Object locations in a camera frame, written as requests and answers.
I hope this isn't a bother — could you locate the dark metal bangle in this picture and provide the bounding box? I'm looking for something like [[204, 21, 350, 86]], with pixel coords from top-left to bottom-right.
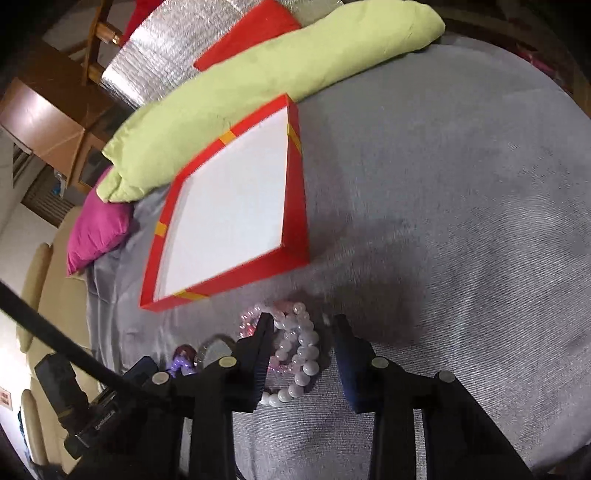
[[194, 334, 235, 372]]

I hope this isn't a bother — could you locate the purple bead bracelet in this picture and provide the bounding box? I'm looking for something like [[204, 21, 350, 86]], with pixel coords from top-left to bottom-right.
[[167, 343, 201, 379]]

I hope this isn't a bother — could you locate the pink clear bead bracelet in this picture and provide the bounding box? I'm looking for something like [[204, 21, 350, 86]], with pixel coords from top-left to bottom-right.
[[238, 301, 297, 375]]

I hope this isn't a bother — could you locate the white bead bracelet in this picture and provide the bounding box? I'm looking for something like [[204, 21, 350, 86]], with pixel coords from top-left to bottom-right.
[[258, 301, 322, 409]]

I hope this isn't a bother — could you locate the red jewelry box tray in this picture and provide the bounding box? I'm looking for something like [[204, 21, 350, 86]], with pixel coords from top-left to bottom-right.
[[139, 95, 311, 312]]

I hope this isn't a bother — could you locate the beige leather sofa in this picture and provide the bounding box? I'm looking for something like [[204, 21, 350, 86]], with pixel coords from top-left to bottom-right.
[[15, 204, 105, 476]]

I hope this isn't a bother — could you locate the magenta pillow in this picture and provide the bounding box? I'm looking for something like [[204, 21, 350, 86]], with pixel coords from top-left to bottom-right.
[[66, 168, 133, 275]]

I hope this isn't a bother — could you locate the light green folded duvet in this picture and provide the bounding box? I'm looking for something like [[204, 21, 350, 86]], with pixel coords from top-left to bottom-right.
[[96, 1, 446, 203]]

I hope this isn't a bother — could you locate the grey bed blanket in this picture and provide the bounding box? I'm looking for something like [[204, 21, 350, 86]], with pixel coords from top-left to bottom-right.
[[87, 36, 590, 473]]

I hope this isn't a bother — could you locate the brown wooden cabinet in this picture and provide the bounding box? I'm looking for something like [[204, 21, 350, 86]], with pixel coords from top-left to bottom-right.
[[1, 41, 120, 193]]

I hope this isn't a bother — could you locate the silver insulation foil panel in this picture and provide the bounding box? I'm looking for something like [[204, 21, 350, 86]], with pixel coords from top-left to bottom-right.
[[100, 0, 342, 108]]

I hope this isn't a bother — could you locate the red cushion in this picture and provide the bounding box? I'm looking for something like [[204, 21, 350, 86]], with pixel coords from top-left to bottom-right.
[[193, 0, 301, 72]]

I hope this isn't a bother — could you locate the wooden stair railing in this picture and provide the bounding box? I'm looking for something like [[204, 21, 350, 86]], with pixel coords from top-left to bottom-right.
[[62, 0, 122, 85]]

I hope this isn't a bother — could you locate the black cable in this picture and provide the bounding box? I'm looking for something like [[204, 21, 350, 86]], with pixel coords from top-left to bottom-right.
[[0, 280, 153, 407]]

